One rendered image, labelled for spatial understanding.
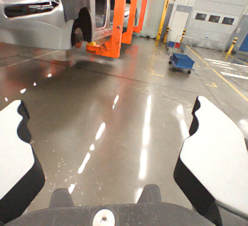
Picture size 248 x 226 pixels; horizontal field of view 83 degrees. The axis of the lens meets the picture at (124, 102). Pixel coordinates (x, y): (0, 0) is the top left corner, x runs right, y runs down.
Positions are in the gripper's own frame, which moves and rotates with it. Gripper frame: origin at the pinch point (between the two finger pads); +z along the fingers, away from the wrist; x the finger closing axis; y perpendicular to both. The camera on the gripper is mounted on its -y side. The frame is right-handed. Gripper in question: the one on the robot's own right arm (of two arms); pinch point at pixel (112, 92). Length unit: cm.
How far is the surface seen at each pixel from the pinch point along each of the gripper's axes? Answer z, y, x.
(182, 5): 1141, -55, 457
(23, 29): 180, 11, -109
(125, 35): 475, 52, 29
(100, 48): 289, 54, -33
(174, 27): 993, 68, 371
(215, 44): 1063, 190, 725
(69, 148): 94, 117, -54
